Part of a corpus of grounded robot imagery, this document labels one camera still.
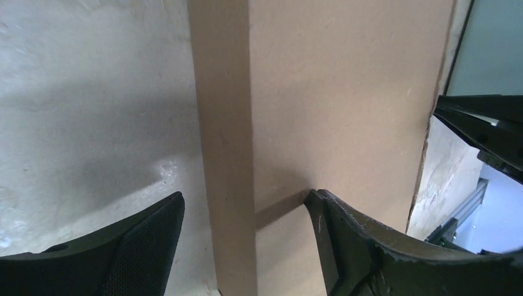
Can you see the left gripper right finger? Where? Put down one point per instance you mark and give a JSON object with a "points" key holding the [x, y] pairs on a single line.
{"points": [[362, 256]]}

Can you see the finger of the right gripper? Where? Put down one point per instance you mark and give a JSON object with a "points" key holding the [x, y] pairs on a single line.
{"points": [[495, 106], [498, 148]]}

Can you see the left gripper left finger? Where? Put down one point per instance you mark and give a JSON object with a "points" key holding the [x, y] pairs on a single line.
{"points": [[133, 256]]}

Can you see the brown cardboard box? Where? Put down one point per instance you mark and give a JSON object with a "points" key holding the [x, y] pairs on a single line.
{"points": [[299, 95]]}

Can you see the clear plastic storage bin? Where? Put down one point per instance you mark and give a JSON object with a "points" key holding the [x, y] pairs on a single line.
{"points": [[489, 59]]}

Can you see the aluminium frame rail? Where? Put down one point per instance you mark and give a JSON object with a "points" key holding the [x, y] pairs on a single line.
{"points": [[457, 230]]}

